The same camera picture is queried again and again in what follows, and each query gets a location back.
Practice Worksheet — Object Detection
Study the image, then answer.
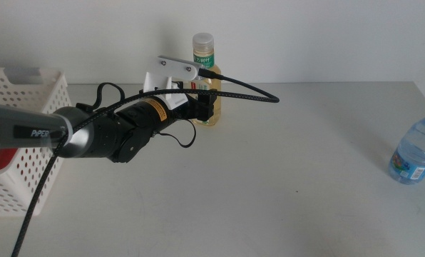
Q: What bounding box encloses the yellow tea bottle green label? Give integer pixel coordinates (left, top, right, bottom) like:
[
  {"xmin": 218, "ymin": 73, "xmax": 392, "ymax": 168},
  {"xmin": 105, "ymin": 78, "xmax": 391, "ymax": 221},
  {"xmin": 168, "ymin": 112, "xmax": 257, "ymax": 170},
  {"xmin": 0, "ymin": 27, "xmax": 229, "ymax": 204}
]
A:
[{"xmin": 188, "ymin": 32, "xmax": 222, "ymax": 127}]

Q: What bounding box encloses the clear water bottle blue cap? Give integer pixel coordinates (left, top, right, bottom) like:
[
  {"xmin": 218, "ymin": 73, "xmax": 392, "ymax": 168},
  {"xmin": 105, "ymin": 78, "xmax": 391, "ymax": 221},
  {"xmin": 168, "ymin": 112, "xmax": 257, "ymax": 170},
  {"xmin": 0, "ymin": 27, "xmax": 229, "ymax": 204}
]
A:
[{"xmin": 387, "ymin": 105, "xmax": 425, "ymax": 186}]

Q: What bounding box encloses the red soda can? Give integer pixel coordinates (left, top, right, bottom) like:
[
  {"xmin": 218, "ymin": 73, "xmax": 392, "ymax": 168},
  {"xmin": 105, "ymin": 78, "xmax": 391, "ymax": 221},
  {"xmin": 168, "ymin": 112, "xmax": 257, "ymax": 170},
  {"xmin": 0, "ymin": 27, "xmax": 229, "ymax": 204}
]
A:
[{"xmin": 0, "ymin": 146, "xmax": 21, "ymax": 173}]

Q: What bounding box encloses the white perforated plastic basket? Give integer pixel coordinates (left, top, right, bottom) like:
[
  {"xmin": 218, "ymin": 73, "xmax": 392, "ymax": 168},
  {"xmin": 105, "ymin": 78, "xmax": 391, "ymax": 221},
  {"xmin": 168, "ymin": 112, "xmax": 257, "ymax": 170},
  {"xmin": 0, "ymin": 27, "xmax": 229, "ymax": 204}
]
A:
[{"xmin": 0, "ymin": 67, "xmax": 73, "ymax": 218}]

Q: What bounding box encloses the left thin black wire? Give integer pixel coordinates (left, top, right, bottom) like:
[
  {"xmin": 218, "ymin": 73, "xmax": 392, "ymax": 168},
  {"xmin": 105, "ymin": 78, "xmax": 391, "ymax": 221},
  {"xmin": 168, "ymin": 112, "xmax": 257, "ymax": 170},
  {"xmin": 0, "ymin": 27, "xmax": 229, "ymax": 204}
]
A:
[
  {"xmin": 76, "ymin": 82, "xmax": 126, "ymax": 110},
  {"xmin": 152, "ymin": 119, "xmax": 198, "ymax": 149}
]

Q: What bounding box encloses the left thick braided black cable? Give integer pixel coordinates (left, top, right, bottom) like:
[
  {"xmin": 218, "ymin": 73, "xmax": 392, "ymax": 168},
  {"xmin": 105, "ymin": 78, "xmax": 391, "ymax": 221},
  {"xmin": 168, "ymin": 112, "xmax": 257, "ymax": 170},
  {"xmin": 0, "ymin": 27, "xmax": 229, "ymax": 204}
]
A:
[{"xmin": 11, "ymin": 67, "xmax": 281, "ymax": 257}]

